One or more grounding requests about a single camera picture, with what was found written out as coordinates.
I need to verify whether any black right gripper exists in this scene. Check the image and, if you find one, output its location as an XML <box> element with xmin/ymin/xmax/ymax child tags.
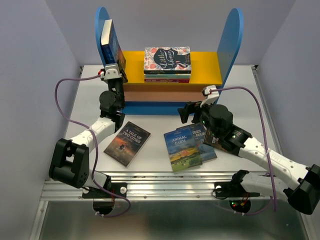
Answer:
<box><xmin>177</xmin><ymin>97</ymin><xmax>220</xmax><ymax>139</ymax></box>

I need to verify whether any Jane Eyre blue book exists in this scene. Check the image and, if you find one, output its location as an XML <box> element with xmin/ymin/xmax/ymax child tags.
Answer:
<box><xmin>100</xmin><ymin>19</ymin><xmax>126</xmax><ymax>70</ymax></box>

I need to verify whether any Animal Farm blue book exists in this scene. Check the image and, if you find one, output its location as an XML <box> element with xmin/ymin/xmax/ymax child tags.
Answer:
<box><xmin>164</xmin><ymin>127</ymin><xmax>202</xmax><ymax>172</ymax></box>

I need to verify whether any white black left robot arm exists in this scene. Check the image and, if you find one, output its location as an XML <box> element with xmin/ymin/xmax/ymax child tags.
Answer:
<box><xmin>48</xmin><ymin>63</ymin><xmax>128</xmax><ymax>199</ymax></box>

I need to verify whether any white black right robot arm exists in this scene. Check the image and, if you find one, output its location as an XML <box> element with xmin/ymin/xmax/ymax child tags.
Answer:
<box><xmin>178</xmin><ymin>102</ymin><xmax>320</xmax><ymax>215</ymax></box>

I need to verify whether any pink red spine book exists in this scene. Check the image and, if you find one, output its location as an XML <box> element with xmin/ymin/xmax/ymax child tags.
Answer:
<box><xmin>144</xmin><ymin>78</ymin><xmax>190</xmax><ymax>84</ymax></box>

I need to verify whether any teal spine book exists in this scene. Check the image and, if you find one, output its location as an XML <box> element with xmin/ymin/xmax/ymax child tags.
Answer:
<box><xmin>144</xmin><ymin>73</ymin><xmax>191</xmax><ymax>78</ymax></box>

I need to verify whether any Three Days to See book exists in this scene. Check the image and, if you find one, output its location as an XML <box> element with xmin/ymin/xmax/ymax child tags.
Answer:
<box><xmin>203</xmin><ymin>128</ymin><xmax>227</xmax><ymax>152</ymax></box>

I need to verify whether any Little Women floral book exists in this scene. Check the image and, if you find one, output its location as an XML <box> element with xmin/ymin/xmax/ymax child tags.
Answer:
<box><xmin>143</xmin><ymin>46</ymin><xmax>192</xmax><ymax>75</ymax></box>

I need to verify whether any Nineteen Eighty-Four dark book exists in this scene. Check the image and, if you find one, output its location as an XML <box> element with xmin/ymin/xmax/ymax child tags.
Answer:
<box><xmin>179</xmin><ymin>123</ymin><xmax>217</xmax><ymax>163</ymax></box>

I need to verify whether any blue yellow wooden bookshelf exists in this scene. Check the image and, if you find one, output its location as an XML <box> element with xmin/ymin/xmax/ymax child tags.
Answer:
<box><xmin>95</xmin><ymin>7</ymin><xmax>244</xmax><ymax>116</ymax></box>

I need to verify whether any Tale of Two Cities book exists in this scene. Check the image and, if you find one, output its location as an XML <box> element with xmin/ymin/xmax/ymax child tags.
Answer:
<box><xmin>103</xmin><ymin>121</ymin><xmax>151</xmax><ymax>168</ymax></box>

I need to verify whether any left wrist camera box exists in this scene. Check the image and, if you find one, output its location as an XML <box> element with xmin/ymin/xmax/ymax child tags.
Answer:
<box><xmin>98</xmin><ymin>63</ymin><xmax>122</xmax><ymax>81</ymax></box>

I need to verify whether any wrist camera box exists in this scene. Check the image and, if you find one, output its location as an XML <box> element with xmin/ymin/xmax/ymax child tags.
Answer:
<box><xmin>200</xmin><ymin>85</ymin><xmax>220</xmax><ymax>107</ymax></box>
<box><xmin>98</xmin><ymin>63</ymin><xmax>122</xmax><ymax>81</ymax></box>

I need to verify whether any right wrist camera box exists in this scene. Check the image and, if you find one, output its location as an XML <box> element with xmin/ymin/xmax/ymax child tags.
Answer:
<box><xmin>200</xmin><ymin>85</ymin><xmax>220</xmax><ymax>107</ymax></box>

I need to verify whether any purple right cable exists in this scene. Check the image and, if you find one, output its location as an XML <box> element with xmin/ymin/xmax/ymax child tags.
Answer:
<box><xmin>212</xmin><ymin>86</ymin><xmax>278</xmax><ymax>216</ymax></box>

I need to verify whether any aluminium mounting rail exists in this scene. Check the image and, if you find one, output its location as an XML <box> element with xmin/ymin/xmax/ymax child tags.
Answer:
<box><xmin>42</xmin><ymin>170</ymin><xmax>283</xmax><ymax>201</ymax></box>

